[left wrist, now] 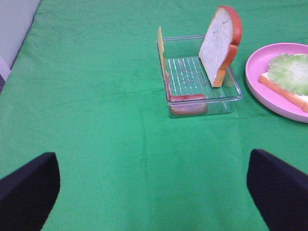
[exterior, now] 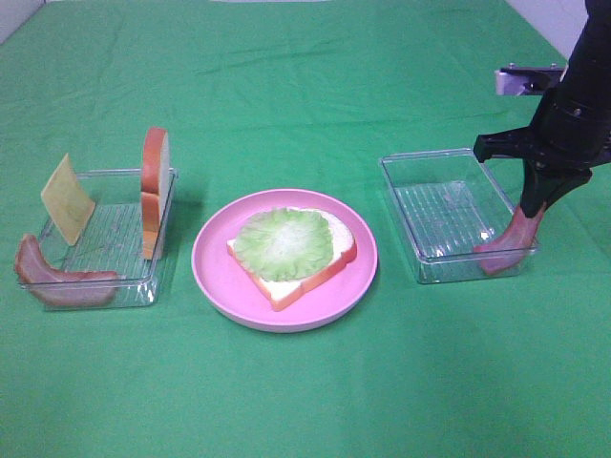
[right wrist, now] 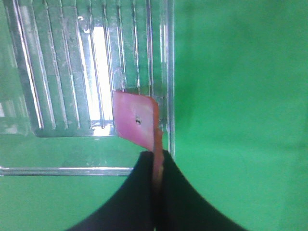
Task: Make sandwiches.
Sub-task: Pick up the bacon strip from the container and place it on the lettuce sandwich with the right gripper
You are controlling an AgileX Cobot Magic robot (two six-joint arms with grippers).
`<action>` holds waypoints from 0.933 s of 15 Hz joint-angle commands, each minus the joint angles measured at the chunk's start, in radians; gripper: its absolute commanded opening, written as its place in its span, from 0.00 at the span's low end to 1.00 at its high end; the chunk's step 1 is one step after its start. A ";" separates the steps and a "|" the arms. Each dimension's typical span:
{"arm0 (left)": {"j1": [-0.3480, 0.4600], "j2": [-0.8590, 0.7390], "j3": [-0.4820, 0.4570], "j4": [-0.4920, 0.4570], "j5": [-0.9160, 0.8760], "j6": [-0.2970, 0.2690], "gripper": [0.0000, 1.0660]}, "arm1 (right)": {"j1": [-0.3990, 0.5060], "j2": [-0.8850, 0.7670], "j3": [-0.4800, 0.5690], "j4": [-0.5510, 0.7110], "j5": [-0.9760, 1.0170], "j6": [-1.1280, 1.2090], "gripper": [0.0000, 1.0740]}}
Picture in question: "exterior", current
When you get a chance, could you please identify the bacon strip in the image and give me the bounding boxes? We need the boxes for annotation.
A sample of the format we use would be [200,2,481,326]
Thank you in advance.
[14,234,119,308]
[474,204,547,275]

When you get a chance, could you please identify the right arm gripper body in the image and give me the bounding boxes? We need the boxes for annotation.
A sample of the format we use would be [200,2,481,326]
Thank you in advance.
[473,83,610,177]

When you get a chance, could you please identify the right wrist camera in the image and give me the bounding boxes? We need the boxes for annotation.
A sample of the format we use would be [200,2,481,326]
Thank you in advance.
[495,63,566,96]

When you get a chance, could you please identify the clear right plastic container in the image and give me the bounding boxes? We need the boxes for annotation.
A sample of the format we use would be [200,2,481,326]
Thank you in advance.
[379,148,538,284]

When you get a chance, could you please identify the bread slice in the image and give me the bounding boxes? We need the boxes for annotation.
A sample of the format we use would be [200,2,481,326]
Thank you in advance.
[226,207,358,312]
[140,127,170,260]

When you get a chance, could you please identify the yellow cheese slice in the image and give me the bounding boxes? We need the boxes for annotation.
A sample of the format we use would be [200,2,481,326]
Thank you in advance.
[40,154,95,246]

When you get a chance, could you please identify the green lettuce leaf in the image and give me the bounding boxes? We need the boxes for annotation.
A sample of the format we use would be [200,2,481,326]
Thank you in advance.
[230,208,333,281]

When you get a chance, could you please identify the clear plastic container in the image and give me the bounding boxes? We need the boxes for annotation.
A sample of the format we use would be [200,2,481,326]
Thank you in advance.
[36,168,178,311]
[379,148,538,284]

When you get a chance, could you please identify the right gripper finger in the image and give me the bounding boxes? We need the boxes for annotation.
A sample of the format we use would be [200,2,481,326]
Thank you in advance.
[542,167,592,210]
[519,159,549,218]

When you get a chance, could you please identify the green table cloth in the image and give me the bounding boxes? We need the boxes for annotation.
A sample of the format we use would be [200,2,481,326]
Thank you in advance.
[1,1,610,457]

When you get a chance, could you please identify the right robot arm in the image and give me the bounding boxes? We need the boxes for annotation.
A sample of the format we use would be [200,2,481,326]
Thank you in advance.
[474,1,610,218]

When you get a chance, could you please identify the pink round plate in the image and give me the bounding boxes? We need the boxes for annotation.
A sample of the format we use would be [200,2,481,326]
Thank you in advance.
[192,189,378,333]

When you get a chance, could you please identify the clear left plastic container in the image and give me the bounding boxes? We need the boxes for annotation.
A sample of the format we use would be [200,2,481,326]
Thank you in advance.
[36,168,178,311]

